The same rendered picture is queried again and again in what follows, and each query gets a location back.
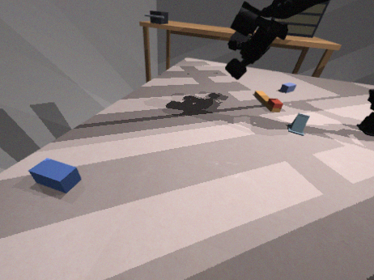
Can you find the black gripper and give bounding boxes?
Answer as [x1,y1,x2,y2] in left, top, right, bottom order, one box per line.
[225,38,270,80]

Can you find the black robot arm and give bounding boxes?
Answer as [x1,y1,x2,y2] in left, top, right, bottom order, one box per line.
[227,0,374,136]

